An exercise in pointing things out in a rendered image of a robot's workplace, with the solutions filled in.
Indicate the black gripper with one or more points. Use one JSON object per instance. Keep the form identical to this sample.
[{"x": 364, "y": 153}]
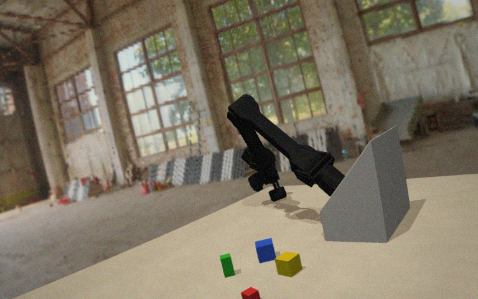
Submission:
[{"x": 279, "y": 191}]

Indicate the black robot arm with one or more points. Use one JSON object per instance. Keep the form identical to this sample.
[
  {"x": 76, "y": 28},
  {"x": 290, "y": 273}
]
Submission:
[{"x": 309, "y": 165}]

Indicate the red block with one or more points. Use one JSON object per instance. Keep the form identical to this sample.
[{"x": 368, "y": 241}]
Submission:
[{"x": 250, "y": 293}]

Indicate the blue block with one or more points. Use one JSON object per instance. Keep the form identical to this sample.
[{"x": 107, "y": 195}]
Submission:
[{"x": 265, "y": 250}]

